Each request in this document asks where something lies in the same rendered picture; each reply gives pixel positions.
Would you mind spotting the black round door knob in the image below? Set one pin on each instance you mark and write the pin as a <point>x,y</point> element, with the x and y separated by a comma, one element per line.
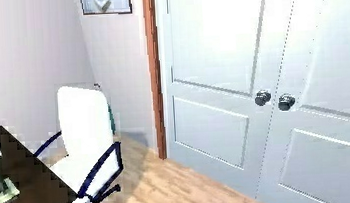
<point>262,97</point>
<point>285,102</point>

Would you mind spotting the framed wall picture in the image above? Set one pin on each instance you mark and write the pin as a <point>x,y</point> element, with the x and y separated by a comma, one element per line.
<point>106,2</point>

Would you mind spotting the teal object behind chair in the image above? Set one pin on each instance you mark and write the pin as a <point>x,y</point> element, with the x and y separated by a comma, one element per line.
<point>111,121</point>

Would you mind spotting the white office chair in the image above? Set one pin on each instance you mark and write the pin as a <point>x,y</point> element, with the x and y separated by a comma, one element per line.
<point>81,127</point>

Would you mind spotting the dark brown desk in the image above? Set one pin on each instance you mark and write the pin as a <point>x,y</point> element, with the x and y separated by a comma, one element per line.
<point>30,183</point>

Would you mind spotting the white panelled door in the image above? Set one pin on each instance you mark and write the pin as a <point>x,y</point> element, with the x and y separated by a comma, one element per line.
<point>212,87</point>
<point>327,115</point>

